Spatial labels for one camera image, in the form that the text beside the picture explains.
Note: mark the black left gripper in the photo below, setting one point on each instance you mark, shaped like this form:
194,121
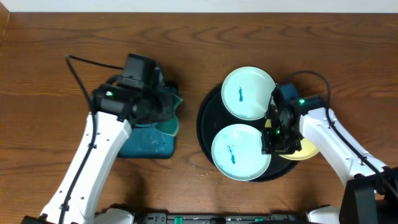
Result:
162,106

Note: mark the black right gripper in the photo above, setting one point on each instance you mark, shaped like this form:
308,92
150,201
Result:
270,147

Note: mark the green yellow sponge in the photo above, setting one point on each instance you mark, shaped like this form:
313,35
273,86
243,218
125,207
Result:
171,127

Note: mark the yellow plate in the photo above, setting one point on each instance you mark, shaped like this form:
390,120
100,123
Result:
308,149

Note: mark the light green plate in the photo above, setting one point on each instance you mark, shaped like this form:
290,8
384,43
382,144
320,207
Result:
246,93
237,152

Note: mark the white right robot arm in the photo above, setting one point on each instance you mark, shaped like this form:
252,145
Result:
370,186

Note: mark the black rectangular water tray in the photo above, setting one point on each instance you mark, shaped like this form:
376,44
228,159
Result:
146,142

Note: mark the round black tray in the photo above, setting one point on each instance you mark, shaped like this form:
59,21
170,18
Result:
213,117

